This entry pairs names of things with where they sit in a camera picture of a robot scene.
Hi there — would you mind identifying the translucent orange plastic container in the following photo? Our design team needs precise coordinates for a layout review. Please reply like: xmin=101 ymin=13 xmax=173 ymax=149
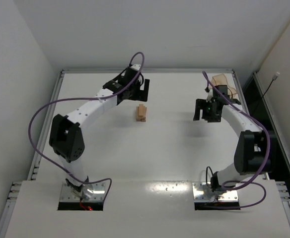
xmin=211 ymin=74 xmax=237 ymax=98

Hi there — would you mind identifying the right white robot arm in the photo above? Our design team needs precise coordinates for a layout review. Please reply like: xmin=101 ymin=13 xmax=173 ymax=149
xmin=193 ymin=85 xmax=277 ymax=191

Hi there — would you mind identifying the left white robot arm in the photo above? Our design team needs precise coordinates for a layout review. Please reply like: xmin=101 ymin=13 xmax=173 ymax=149
xmin=49 ymin=64 xmax=149 ymax=194

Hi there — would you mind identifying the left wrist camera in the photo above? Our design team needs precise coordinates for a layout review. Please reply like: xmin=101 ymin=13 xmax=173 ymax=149
xmin=130 ymin=64 xmax=141 ymax=71

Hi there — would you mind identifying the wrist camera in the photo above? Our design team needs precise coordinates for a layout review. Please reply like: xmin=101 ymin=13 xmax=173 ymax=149
xmin=206 ymin=89 xmax=213 ymax=102
xmin=130 ymin=64 xmax=141 ymax=71

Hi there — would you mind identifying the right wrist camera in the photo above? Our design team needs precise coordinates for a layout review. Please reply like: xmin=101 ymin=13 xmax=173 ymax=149
xmin=206 ymin=89 xmax=213 ymax=102

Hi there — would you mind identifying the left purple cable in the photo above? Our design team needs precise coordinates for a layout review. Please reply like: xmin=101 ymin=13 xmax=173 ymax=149
xmin=28 ymin=51 xmax=145 ymax=199

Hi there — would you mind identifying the purple cable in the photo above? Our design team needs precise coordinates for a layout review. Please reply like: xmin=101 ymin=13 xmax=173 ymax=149
xmin=202 ymin=70 xmax=271 ymax=208
xmin=28 ymin=51 xmax=145 ymax=199

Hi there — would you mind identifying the black cable white plug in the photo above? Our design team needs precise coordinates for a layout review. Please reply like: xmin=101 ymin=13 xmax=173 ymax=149
xmin=255 ymin=71 xmax=280 ymax=110

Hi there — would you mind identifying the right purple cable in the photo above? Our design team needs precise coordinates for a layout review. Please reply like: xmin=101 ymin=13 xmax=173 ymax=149
xmin=202 ymin=70 xmax=271 ymax=208

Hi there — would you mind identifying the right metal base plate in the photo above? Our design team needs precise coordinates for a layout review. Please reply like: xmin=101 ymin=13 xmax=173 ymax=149
xmin=192 ymin=182 xmax=238 ymax=203

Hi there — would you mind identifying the metal base plate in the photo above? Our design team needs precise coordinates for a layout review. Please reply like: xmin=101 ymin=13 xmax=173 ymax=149
xmin=192 ymin=182 xmax=238 ymax=203
xmin=59 ymin=183 xmax=105 ymax=202

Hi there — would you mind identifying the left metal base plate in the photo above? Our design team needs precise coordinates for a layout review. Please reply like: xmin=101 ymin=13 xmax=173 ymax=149
xmin=59 ymin=183 xmax=105 ymax=202

